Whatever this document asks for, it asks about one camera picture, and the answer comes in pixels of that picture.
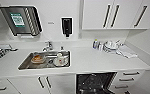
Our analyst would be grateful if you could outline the kitchen counter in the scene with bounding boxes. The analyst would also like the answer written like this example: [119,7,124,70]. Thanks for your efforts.
[0,39,150,94]

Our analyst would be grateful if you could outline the steel kitchen sink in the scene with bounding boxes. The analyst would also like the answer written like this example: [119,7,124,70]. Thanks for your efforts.
[17,49,72,71]

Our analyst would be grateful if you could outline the white cup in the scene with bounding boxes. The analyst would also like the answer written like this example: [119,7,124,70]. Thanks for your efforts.
[53,52,68,67]

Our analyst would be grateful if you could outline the small blue bottle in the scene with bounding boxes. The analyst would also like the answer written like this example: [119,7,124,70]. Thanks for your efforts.
[92,39,101,50]

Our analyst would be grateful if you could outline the chrome faucet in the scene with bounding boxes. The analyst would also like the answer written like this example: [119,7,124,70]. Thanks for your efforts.
[41,40,55,53]

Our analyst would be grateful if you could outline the white dishes stack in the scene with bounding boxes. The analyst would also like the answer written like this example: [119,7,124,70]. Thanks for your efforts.
[102,39,121,53]

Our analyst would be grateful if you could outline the brown orange dish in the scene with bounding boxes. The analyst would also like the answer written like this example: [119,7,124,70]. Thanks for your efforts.
[31,54,46,64]

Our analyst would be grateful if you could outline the open steel dishwasher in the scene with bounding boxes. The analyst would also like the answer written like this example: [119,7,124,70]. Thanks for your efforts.
[74,71,132,94]

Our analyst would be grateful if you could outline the white folded cloth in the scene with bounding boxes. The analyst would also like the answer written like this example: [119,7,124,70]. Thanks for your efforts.
[116,44,139,60]

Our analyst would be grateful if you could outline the grey paper towel dispenser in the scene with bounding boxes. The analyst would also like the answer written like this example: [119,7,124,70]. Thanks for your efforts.
[0,4,44,38]

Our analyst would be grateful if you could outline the black wall soap dispenser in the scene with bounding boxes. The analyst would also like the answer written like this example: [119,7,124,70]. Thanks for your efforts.
[60,17,73,38]

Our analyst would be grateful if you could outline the white three-door wall cabinet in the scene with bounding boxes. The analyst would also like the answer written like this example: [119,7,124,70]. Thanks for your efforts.
[81,0,150,32]

